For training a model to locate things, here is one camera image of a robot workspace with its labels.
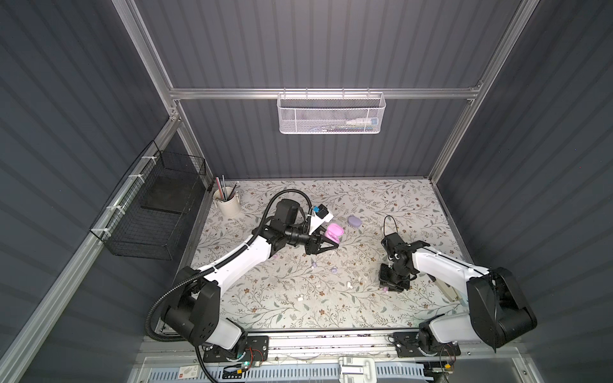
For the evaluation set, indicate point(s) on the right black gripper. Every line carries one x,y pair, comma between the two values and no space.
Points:
390,274

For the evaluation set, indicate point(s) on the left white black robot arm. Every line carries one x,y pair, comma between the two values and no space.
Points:
192,306

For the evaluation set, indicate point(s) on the white wire mesh basket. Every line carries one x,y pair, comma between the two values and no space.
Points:
303,114

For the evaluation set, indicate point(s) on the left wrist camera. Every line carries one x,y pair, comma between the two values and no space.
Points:
319,215

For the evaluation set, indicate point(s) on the beige black stapler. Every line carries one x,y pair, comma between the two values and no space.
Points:
451,294

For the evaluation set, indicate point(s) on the black wire mesh basket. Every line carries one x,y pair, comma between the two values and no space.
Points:
154,216

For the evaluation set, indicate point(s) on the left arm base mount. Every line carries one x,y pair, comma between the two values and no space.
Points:
250,348

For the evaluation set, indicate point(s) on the white pen holder cup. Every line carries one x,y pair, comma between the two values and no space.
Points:
226,198

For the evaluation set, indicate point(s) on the pink earbud charging case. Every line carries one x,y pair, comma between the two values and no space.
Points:
334,232

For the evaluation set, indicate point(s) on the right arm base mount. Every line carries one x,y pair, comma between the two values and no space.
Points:
421,344

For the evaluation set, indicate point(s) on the tube in white basket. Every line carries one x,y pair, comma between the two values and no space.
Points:
357,124

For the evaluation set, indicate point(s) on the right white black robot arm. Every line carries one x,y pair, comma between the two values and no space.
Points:
498,311

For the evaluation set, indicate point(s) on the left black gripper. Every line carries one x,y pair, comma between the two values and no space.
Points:
316,238

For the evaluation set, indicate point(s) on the lavender closed earbud case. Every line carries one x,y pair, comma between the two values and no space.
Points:
354,221

